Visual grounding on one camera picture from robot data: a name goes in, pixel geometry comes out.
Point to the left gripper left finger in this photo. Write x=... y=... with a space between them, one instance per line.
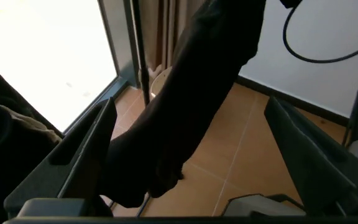
x=42 y=180

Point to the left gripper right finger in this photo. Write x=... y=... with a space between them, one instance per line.
x=322 y=168

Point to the black garment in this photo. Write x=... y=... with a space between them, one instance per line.
x=191 y=93
x=5 y=155

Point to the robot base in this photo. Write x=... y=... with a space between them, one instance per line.
x=259 y=207

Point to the white laundry basket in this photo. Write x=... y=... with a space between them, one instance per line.
x=158 y=84

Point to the black clothes rack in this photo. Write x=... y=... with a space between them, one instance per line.
x=141 y=62

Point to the brown curtain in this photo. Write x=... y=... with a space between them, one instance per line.
x=163 y=31

